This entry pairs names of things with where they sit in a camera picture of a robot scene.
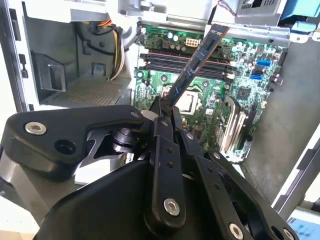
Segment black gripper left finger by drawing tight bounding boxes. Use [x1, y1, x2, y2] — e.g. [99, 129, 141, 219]
[4, 96, 187, 237]

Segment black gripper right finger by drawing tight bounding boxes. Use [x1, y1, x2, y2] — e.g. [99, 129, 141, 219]
[172, 107, 299, 240]

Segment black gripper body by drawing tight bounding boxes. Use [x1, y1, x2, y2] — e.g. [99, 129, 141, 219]
[37, 159, 227, 240]

